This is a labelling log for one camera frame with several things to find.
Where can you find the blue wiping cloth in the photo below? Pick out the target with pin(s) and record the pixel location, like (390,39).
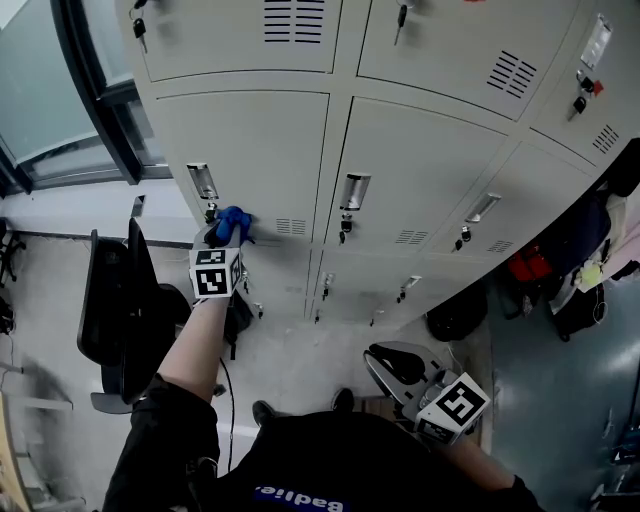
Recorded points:
(230,217)

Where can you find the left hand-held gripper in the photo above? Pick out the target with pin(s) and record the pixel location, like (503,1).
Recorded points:
(215,277)

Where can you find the navy blue bag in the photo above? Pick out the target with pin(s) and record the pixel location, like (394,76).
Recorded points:
(575,235)

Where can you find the person's left forearm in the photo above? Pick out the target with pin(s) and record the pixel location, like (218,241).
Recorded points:
(195,350)

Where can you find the small red sticker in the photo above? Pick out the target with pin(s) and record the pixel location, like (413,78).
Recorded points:
(598,88)

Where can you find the person's right black shoe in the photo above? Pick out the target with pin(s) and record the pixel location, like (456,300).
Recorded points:
(343,400)

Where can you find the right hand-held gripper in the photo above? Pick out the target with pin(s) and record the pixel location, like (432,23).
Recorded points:
(450,407)

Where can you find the small grey wall box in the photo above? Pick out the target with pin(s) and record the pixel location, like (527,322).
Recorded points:
(139,205)

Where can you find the person's left black shoe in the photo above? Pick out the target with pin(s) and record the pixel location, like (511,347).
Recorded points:
(263,412)

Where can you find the pink garment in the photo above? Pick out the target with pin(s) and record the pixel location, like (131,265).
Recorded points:
(632,235)

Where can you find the person's black shirt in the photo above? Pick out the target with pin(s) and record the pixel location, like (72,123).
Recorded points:
(350,450)

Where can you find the black backpack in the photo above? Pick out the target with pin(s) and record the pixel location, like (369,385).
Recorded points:
(239,315)

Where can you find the grey metal locker door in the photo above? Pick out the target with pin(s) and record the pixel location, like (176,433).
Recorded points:
(250,150)

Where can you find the black swivel office chair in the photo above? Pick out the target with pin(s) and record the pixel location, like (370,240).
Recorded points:
(7,250)
(5,312)

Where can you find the yellow-green plush toy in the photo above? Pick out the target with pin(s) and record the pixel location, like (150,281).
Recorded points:
(591,274)

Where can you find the black suitcase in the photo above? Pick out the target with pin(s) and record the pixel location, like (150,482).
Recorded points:
(575,315)

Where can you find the black hanging garment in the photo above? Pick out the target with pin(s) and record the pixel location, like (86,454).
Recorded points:
(625,175)

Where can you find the person's black shoe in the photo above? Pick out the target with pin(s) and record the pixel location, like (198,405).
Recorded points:
(263,412)
(343,400)

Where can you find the black-framed window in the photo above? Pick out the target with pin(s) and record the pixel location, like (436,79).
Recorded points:
(40,100)

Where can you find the person's right forearm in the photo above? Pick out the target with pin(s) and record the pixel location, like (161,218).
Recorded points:
(475,462)

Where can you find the red bag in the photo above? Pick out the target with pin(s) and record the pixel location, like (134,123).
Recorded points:
(527,265)

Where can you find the grey metal locker cabinet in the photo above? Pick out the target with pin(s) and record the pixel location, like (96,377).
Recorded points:
(345,85)

